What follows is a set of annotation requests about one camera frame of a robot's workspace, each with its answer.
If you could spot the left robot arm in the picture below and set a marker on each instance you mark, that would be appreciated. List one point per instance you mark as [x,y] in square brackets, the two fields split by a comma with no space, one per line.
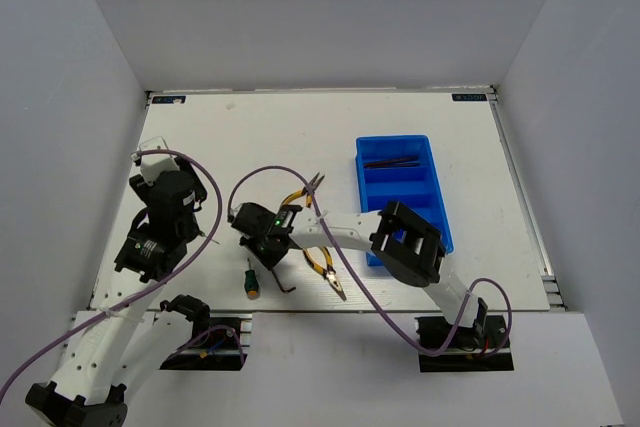
[105,368]

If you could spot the right blue table label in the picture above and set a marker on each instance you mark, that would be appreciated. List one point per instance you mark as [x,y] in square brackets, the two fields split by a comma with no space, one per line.
[469,97]

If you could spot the upper yellow black pliers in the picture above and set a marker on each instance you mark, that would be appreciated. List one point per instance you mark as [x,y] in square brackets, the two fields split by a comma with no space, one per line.
[303,193]

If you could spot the dark hex key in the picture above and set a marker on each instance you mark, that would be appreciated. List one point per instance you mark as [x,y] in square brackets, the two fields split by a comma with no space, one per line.
[400,159]
[386,165]
[281,286]

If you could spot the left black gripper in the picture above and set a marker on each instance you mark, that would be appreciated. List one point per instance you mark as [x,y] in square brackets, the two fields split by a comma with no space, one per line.
[200,189]

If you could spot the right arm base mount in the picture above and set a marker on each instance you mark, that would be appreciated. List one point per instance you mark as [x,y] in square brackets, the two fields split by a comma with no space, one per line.
[465,353]

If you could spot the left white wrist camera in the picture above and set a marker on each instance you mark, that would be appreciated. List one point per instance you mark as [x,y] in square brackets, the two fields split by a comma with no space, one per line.
[153,165]

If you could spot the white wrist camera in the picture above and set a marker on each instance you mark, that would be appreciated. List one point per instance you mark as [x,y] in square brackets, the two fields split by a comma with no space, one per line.
[234,215]
[153,165]

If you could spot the left blue table label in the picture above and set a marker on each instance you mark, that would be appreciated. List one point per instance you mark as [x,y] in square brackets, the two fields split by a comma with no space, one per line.
[168,99]

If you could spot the lower yellow black pliers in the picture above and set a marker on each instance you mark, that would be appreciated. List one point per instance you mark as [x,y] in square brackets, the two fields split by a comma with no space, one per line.
[326,270]

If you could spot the blue divided plastic bin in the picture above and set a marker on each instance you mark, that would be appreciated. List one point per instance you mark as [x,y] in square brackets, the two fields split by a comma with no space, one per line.
[418,188]

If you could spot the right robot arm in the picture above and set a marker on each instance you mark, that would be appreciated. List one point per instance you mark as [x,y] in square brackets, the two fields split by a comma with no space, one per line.
[410,248]

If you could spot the yellow black pliers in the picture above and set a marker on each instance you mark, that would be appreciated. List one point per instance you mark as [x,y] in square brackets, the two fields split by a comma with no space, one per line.
[326,270]
[303,193]

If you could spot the blue table label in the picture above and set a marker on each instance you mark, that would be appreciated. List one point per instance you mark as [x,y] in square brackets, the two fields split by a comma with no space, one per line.
[168,99]
[469,97]

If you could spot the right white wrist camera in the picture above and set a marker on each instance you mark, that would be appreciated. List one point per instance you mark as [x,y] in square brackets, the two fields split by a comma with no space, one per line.
[234,215]

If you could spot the green orange stubby screwdriver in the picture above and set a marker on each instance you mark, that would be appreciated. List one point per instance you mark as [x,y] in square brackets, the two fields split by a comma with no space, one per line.
[251,283]

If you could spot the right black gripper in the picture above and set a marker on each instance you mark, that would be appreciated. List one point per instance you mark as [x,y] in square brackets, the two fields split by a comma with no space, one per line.
[269,261]

